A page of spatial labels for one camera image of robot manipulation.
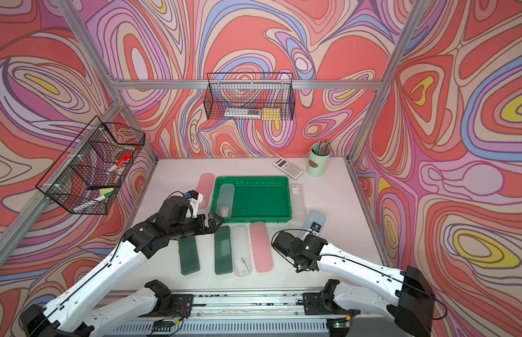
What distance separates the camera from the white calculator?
1.13 metres

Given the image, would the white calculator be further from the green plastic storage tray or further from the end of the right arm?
the end of the right arm

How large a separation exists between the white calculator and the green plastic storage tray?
0.05 meters

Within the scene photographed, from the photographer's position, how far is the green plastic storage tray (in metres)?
0.98
